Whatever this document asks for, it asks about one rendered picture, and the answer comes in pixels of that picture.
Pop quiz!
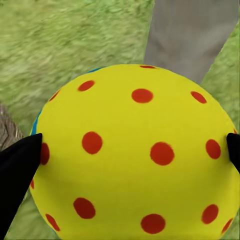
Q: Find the wicker basket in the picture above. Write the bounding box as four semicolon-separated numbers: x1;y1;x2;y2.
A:
0;101;28;152

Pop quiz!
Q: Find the easter egg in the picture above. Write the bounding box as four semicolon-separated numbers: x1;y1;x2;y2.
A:
29;63;240;240

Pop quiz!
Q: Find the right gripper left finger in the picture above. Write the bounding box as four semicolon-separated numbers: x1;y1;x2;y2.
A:
0;133;42;240

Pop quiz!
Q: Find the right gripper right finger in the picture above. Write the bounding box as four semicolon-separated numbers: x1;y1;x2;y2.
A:
227;133;240;173

